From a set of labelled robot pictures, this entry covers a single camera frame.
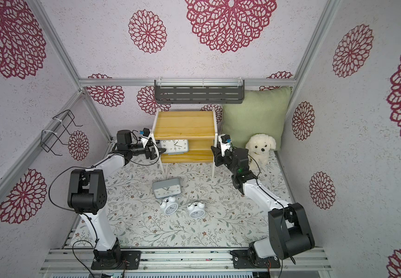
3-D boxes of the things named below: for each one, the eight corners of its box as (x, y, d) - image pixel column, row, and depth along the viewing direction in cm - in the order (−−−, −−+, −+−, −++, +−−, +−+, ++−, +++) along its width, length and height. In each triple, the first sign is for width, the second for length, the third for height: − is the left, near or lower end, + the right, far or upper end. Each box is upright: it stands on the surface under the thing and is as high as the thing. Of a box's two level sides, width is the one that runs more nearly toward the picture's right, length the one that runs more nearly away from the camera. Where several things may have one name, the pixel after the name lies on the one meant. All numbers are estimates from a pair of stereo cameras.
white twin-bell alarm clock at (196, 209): (187, 219, 87) (186, 211, 80) (188, 210, 90) (187, 202, 83) (204, 219, 87) (205, 211, 80) (204, 210, 90) (204, 202, 83)
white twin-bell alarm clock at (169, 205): (167, 218, 87) (164, 211, 80) (161, 209, 90) (158, 201, 83) (180, 209, 90) (178, 202, 83) (174, 200, 93) (171, 193, 86)
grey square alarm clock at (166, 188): (156, 199, 94) (152, 192, 88) (155, 189, 98) (152, 182, 91) (182, 194, 96) (181, 187, 89) (181, 185, 100) (179, 177, 93)
